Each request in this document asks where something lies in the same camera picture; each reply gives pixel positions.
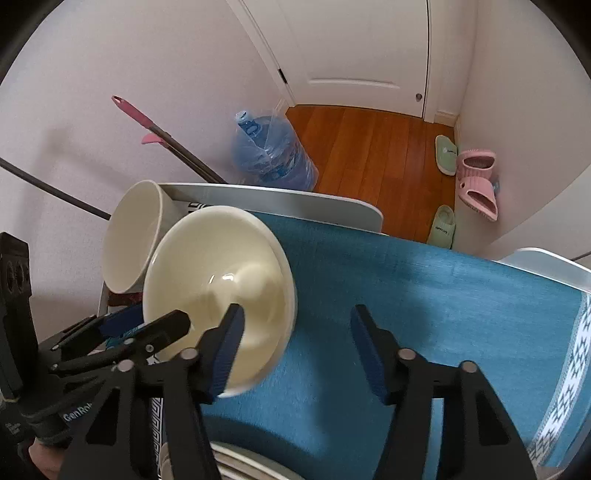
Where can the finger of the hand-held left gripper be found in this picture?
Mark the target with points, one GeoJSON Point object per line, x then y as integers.
{"type": "Point", "coordinates": [157, 334]}
{"type": "Point", "coordinates": [120, 321]}

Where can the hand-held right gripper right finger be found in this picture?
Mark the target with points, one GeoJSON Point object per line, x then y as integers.
{"type": "Point", "coordinates": [369, 355]}

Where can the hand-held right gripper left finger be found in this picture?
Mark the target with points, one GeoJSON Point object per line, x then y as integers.
{"type": "Point", "coordinates": [224, 355]}

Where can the white deep bowl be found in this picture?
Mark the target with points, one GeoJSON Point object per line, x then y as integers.
{"type": "Point", "coordinates": [134, 230]}

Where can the cream bowl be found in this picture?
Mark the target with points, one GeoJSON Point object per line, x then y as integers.
{"type": "Point", "coordinates": [221, 258]}

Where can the white plate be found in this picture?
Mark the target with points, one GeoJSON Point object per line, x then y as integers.
{"type": "Point", "coordinates": [249, 466]}

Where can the person's left hand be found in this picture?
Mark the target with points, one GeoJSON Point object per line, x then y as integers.
{"type": "Point", "coordinates": [48, 459]}

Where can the blue tablecloth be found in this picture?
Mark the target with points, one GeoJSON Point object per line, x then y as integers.
{"type": "Point", "coordinates": [415, 300]}

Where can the black clothes rack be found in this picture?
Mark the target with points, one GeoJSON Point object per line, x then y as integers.
{"type": "Point", "coordinates": [55, 194]}

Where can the green slipper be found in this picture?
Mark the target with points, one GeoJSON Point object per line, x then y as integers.
{"type": "Point", "coordinates": [445, 154]}
{"type": "Point", "coordinates": [442, 228]}

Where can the pink slipper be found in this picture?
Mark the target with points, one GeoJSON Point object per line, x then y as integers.
{"type": "Point", "coordinates": [478, 198]}
{"type": "Point", "coordinates": [475, 164]}

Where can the blue water jug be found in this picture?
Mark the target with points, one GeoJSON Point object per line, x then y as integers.
{"type": "Point", "coordinates": [272, 157]}

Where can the black door hinge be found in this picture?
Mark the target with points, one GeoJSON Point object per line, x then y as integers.
{"type": "Point", "coordinates": [284, 76]}

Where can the white door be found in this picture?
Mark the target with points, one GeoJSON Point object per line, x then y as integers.
{"type": "Point", "coordinates": [351, 46]}

